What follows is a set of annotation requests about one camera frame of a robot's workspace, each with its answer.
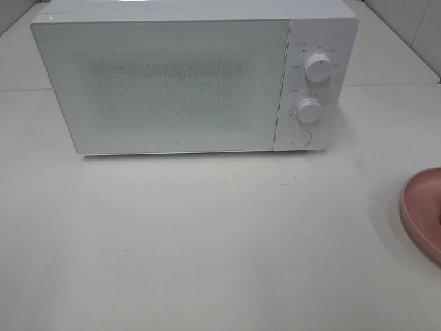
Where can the round door release button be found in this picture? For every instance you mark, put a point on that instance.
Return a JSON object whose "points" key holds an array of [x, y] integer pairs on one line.
{"points": [[301, 138]]}

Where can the white microwave door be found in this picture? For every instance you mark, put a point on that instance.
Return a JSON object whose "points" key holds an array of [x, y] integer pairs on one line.
{"points": [[166, 87]]}

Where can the pink plate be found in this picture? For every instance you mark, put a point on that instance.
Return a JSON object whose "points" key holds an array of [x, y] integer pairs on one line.
{"points": [[420, 211]]}

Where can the lower white timer knob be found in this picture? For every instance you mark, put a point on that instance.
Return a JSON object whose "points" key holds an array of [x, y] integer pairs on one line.
{"points": [[308, 110]]}

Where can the upper white power knob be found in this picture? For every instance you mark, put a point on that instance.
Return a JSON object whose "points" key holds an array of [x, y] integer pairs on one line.
{"points": [[318, 67]]}

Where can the white microwave oven body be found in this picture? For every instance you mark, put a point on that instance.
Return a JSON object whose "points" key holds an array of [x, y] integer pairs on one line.
{"points": [[315, 26]]}

